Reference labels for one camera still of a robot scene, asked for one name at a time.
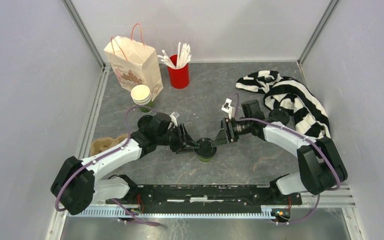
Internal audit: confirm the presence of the brown paper takeout bag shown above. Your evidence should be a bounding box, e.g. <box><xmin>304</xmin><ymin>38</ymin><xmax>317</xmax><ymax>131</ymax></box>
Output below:
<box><xmin>103</xmin><ymin>33</ymin><xmax>164</xmax><ymax>100</ymax></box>

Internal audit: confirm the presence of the black white striped cloth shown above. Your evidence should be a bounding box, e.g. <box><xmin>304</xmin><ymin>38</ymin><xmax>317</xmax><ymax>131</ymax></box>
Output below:
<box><xmin>235</xmin><ymin>70</ymin><xmax>331</xmax><ymax>139</ymax></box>

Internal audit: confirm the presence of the black plastic cup lid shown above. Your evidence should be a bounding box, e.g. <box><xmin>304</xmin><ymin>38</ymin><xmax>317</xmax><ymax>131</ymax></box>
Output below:
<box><xmin>269</xmin><ymin>108</ymin><xmax>291</xmax><ymax>126</ymax></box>

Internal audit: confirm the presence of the stack of paper cups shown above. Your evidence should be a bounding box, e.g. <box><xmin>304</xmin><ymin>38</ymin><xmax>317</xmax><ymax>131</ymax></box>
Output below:
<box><xmin>130</xmin><ymin>84</ymin><xmax>153</xmax><ymax>113</ymax></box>

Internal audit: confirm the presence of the white wrapped straws bundle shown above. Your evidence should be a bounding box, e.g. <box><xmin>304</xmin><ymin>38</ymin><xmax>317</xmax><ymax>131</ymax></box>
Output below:
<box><xmin>157</xmin><ymin>42</ymin><xmax>192</xmax><ymax>70</ymax></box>

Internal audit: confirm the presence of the red cup holder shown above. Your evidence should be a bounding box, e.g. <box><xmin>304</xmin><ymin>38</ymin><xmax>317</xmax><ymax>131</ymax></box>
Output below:
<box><xmin>167</xmin><ymin>63</ymin><xmax>190</xmax><ymax>89</ymax></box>

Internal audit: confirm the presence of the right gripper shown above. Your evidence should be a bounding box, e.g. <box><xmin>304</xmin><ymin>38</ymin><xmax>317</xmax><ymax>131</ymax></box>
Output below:
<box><xmin>211</xmin><ymin>117</ymin><xmax>252</xmax><ymax>147</ymax></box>

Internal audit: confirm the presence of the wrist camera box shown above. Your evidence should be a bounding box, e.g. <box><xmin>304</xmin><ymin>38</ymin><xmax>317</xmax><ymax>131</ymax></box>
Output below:
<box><xmin>169</xmin><ymin>111</ymin><xmax>180</xmax><ymax>127</ymax></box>
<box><xmin>221</xmin><ymin>98</ymin><xmax>236</xmax><ymax>119</ymax></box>

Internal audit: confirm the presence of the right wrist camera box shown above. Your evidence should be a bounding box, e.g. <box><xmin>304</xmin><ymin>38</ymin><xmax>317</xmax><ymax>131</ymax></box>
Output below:
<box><xmin>221</xmin><ymin>98</ymin><xmax>236</xmax><ymax>119</ymax></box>

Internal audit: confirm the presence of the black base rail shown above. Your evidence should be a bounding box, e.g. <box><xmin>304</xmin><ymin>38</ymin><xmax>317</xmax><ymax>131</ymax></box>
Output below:
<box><xmin>118</xmin><ymin>184</ymin><xmax>303</xmax><ymax>214</ymax></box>

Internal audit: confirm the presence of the cardboard cup carrier tray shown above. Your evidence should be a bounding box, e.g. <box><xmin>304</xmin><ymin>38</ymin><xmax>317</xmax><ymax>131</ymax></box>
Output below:
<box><xmin>89</xmin><ymin>133</ymin><xmax>128</xmax><ymax>156</ymax></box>

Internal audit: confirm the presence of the stack of black lids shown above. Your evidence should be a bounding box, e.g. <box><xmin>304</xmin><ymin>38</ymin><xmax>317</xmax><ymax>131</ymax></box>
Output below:
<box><xmin>137</xmin><ymin>114</ymin><xmax>153</xmax><ymax>129</ymax></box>

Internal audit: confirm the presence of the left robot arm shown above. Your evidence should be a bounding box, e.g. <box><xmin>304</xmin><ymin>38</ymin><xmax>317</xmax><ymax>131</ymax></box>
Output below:
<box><xmin>50</xmin><ymin>112</ymin><xmax>200</xmax><ymax>215</ymax></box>

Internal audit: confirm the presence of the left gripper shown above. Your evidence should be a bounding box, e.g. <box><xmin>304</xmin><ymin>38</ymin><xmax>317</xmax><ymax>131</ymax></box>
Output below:
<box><xmin>156</xmin><ymin>123</ymin><xmax>200</xmax><ymax>155</ymax></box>

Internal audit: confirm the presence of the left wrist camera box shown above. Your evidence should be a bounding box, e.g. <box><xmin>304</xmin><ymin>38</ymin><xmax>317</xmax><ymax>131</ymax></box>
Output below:
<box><xmin>169</xmin><ymin>111</ymin><xmax>180</xmax><ymax>127</ymax></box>

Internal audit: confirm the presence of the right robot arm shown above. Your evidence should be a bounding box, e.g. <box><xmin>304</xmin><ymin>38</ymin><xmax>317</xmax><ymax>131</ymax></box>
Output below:
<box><xmin>212</xmin><ymin>98</ymin><xmax>348</xmax><ymax>204</ymax></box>

